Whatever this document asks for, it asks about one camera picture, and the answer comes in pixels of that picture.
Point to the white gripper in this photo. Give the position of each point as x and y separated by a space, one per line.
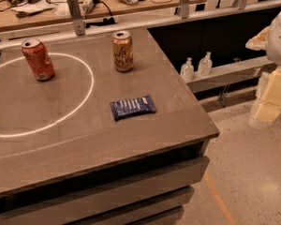
280 37

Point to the blue rxbar blueberry wrapper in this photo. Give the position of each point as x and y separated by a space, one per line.
126 108

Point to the gold lacroix can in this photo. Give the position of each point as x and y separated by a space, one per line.
122 51

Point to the red coke can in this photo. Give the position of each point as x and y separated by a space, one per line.
38 59

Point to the clear sanitizer bottle right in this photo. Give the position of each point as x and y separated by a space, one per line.
205 65

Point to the grey drawer cabinet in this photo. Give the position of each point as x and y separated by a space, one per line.
148 191

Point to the grey metal post middle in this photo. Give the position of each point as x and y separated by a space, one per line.
183 10

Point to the grey metal post left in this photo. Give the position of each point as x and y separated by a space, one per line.
75 13

